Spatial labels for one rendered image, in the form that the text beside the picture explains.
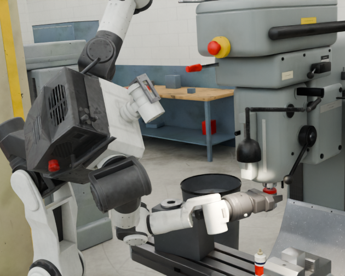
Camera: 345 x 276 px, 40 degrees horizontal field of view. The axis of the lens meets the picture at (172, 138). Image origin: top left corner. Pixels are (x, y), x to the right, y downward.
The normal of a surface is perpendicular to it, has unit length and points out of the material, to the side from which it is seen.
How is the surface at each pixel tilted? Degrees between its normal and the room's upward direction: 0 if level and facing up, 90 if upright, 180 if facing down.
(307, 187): 90
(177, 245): 90
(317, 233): 63
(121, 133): 58
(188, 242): 90
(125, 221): 135
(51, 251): 90
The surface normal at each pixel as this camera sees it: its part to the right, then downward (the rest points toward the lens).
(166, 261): -0.70, 0.21
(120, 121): 0.72, -0.47
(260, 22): 0.11, 0.22
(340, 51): 0.71, 0.11
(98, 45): 0.12, -0.26
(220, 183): -0.44, 0.17
